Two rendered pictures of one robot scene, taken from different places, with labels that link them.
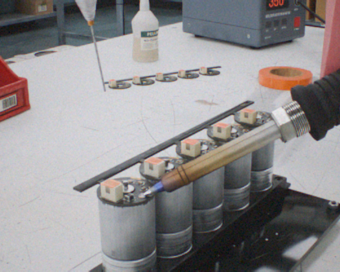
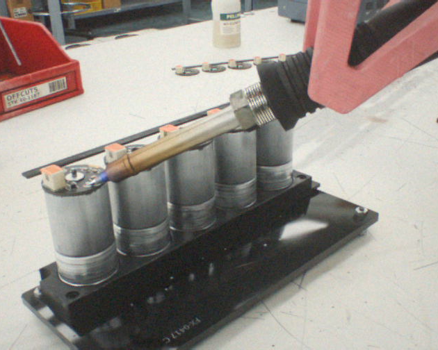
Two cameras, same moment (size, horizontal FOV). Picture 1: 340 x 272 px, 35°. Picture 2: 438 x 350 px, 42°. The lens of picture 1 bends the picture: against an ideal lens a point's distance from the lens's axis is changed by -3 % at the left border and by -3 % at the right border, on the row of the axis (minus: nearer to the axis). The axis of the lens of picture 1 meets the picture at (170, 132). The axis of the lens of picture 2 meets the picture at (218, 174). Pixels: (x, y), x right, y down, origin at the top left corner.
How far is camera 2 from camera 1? 7 cm
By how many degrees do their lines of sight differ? 10
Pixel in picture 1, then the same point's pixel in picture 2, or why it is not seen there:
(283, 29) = not seen: hidden behind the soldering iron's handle
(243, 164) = (241, 157)
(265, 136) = (220, 123)
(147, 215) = (92, 207)
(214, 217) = (199, 215)
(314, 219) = (331, 226)
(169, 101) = (232, 89)
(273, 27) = (375, 9)
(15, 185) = not seen: hidden behind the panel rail
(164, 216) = (128, 210)
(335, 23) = not seen: outside the picture
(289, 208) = (307, 212)
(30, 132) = (73, 117)
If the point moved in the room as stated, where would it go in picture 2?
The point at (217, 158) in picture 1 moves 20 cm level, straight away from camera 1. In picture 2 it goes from (165, 146) to (263, 29)
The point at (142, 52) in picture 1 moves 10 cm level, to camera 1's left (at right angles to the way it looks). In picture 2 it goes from (221, 37) to (138, 37)
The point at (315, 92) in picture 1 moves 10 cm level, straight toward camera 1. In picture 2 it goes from (279, 71) to (101, 212)
